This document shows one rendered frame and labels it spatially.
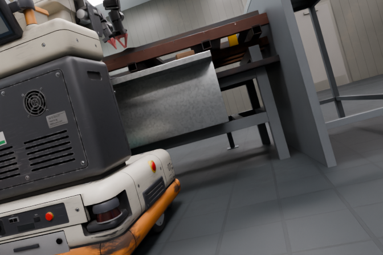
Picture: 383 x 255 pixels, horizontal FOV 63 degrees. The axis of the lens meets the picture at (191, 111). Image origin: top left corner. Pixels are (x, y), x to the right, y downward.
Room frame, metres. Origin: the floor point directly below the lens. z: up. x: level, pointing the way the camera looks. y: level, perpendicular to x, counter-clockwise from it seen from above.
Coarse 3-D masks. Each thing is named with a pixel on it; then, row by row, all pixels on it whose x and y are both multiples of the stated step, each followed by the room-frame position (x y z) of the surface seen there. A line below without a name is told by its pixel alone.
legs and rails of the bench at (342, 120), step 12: (312, 0) 2.50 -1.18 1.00; (312, 12) 2.59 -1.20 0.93; (324, 48) 2.59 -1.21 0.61; (324, 60) 2.59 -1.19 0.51; (336, 96) 2.59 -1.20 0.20; (348, 96) 2.33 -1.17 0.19; (360, 96) 2.14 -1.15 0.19; (372, 96) 1.98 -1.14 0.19; (336, 108) 2.62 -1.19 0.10; (336, 120) 1.38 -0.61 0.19; (348, 120) 1.38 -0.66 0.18; (360, 120) 1.37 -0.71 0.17
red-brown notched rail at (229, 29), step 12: (228, 24) 1.74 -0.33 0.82; (240, 24) 1.73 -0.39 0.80; (252, 24) 1.73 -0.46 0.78; (264, 24) 1.74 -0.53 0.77; (192, 36) 1.76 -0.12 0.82; (204, 36) 1.75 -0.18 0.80; (216, 36) 1.75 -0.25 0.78; (156, 48) 1.78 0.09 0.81; (168, 48) 1.77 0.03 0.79; (180, 48) 1.76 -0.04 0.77; (108, 60) 1.80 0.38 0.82; (120, 60) 1.79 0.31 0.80; (132, 60) 1.79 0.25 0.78; (144, 60) 1.79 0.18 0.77
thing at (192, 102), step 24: (192, 72) 1.72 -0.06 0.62; (120, 96) 1.76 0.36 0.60; (144, 96) 1.75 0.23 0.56; (168, 96) 1.74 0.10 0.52; (192, 96) 1.72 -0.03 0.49; (216, 96) 1.71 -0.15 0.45; (144, 120) 1.75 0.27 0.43; (168, 120) 1.74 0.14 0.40; (192, 120) 1.73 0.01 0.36; (216, 120) 1.72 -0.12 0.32; (144, 144) 1.75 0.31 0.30
